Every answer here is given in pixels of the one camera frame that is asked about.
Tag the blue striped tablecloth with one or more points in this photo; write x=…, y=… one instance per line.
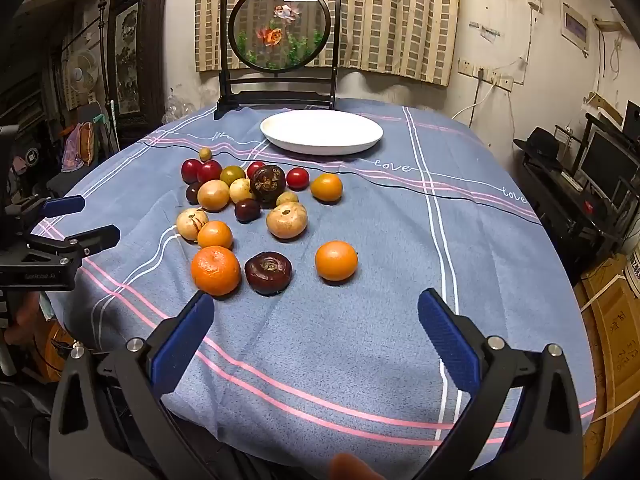
x=350, y=340

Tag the small orange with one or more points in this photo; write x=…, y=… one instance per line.
x=326, y=188
x=215, y=235

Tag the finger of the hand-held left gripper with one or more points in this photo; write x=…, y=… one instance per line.
x=62, y=205
x=97, y=239

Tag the black hat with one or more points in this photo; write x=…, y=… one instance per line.
x=542, y=145

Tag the cardboard box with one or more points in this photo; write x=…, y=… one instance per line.
x=615, y=340

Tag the dark brown wrinkled passion fruit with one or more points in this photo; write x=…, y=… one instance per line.
x=268, y=185

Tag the beige round fruit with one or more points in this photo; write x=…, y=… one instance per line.
x=192, y=224
x=286, y=220

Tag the black monitor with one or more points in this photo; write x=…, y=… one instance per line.
x=607, y=160

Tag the small dark purple plum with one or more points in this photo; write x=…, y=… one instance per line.
x=192, y=193

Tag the large orange mandarin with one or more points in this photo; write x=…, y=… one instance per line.
x=215, y=270

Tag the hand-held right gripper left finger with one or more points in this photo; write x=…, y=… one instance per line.
x=182, y=345

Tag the dark framed painting panel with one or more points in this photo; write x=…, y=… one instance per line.
x=127, y=55

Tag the white wall socket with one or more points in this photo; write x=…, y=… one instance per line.
x=506, y=83
x=487, y=76
x=466, y=67

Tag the beige checked curtain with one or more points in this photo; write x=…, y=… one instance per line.
x=400, y=20

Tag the yellow-green round fruit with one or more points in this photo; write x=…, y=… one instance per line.
x=233, y=175

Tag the smooth orange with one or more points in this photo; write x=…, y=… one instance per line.
x=336, y=260

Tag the black speaker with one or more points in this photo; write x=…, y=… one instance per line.
x=632, y=120

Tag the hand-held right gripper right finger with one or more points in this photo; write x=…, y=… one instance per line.
x=447, y=342

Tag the clear plastic bag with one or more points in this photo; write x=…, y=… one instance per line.
x=177, y=105

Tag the white electric fan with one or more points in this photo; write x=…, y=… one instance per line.
x=82, y=74

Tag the black desk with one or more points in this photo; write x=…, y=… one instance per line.
x=565, y=210

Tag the white wall panel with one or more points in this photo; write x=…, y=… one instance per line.
x=575, y=27

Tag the pale yellow round fruit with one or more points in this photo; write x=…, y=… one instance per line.
x=240, y=190

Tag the person's left hand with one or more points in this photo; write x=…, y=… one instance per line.
x=21, y=319

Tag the round goldfish screen on stand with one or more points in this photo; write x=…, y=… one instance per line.
x=280, y=27

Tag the dark maroon mangosteen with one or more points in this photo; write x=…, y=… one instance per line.
x=268, y=273

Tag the white oval plate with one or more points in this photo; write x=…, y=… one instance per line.
x=320, y=130

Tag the small yellow fruit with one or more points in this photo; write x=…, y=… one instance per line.
x=287, y=198

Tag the red tomato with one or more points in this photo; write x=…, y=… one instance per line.
x=297, y=178
x=255, y=168

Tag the small tan round fruit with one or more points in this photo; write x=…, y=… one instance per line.
x=204, y=154

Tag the colourful cloth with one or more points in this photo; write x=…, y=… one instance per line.
x=80, y=145

